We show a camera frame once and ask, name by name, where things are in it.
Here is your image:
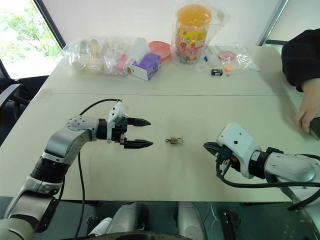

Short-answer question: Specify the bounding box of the silver robot leg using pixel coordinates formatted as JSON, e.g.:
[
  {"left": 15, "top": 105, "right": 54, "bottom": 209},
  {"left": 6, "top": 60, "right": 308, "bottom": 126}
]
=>
[
  {"left": 106, "top": 201, "right": 149, "bottom": 238},
  {"left": 177, "top": 201, "right": 208, "bottom": 240}
]

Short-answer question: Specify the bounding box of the black office chair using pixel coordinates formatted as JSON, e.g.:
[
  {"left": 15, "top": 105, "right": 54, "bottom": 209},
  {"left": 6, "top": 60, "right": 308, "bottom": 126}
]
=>
[{"left": 0, "top": 58, "right": 50, "bottom": 146}]

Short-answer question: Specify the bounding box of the candy jar with orange lid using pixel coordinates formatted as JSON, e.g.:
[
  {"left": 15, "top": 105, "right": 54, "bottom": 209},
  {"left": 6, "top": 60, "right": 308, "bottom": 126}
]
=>
[{"left": 174, "top": 4, "right": 213, "bottom": 65}]

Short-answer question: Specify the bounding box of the clear bag of small toys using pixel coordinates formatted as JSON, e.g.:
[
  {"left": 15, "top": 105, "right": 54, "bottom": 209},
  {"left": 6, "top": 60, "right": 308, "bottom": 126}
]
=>
[{"left": 61, "top": 35, "right": 152, "bottom": 76}]

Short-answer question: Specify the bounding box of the grey device under hand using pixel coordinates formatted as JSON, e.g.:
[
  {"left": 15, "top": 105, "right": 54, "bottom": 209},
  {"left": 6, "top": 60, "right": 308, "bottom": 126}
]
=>
[{"left": 308, "top": 119, "right": 320, "bottom": 141}]

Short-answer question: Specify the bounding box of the purple white tissue box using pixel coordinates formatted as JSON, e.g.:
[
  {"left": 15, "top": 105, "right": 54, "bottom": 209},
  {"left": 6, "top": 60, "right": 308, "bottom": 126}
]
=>
[{"left": 129, "top": 51, "right": 162, "bottom": 82}]

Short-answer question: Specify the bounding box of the black window frame bar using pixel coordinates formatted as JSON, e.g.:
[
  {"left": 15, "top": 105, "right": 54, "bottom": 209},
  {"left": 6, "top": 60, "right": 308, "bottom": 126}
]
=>
[{"left": 33, "top": 0, "right": 68, "bottom": 51}]

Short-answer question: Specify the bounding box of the candy jar in bag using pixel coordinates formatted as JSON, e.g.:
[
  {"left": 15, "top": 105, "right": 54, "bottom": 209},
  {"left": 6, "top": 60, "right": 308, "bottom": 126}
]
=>
[{"left": 170, "top": 0, "right": 231, "bottom": 74}]

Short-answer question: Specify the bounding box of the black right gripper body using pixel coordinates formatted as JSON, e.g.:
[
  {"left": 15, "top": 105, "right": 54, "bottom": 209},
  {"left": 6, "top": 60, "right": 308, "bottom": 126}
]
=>
[{"left": 215, "top": 144, "right": 243, "bottom": 174}]

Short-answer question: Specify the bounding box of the clear bag with pink items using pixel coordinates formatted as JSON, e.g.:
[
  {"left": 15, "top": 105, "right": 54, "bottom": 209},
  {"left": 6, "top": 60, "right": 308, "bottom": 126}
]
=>
[{"left": 207, "top": 43, "right": 261, "bottom": 74}]

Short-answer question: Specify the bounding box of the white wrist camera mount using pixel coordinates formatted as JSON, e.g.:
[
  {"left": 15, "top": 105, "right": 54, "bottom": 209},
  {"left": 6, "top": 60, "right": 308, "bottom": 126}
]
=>
[
  {"left": 106, "top": 100, "right": 130, "bottom": 144},
  {"left": 215, "top": 121, "right": 261, "bottom": 180}
]

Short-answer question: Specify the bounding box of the person's bare hand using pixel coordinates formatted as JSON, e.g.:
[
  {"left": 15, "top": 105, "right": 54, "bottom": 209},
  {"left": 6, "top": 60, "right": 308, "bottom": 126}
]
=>
[{"left": 294, "top": 94, "right": 320, "bottom": 134}]

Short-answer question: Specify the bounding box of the grey window frame bar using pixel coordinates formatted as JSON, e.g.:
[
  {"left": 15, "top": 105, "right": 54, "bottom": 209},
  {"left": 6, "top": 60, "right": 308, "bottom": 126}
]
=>
[{"left": 258, "top": 0, "right": 289, "bottom": 47}]

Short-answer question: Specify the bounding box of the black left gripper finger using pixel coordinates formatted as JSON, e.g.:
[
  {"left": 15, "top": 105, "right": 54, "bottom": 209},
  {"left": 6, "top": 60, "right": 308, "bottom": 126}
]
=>
[
  {"left": 123, "top": 139, "right": 154, "bottom": 150},
  {"left": 126, "top": 116, "right": 152, "bottom": 127}
]

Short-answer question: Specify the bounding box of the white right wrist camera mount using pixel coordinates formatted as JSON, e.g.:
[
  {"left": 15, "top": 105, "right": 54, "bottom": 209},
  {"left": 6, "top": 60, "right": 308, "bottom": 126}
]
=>
[{"left": 215, "top": 121, "right": 261, "bottom": 180}]

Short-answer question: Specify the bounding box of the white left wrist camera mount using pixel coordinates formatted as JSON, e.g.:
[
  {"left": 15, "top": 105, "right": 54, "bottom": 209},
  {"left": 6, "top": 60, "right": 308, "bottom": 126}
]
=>
[{"left": 106, "top": 100, "right": 130, "bottom": 144}]

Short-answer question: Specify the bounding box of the black metal bracket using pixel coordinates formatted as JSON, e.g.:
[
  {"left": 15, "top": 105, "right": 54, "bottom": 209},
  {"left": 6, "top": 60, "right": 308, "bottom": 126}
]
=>
[{"left": 221, "top": 210, "right": 243, "bottom": 240}]

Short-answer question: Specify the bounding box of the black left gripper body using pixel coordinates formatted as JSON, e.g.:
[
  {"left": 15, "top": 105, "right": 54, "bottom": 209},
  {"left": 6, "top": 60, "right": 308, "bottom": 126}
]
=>
[{"left": 111, "top": 115, "right": 129, "bottom": 149}]

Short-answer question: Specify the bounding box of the small brass padlock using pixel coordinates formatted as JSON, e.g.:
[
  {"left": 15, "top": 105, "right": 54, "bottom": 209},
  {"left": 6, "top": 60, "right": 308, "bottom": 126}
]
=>
[{"left": 170, "top": 135, "right": 185, "bottom": 146}]

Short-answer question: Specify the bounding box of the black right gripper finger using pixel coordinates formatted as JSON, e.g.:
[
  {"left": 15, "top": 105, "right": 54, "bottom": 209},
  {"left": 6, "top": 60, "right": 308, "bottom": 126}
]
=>
[
  {"left": 203, "top": 141, "right": 221, "bottom": 152},
  {"left": 206, "top": 147, "right": 221, "bottom": 159}
]

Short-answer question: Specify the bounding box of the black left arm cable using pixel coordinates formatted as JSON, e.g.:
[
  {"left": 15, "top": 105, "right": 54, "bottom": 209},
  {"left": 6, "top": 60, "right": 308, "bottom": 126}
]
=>
[{"left": 73, "top": 98, "right": 124, "bottom": 240}]

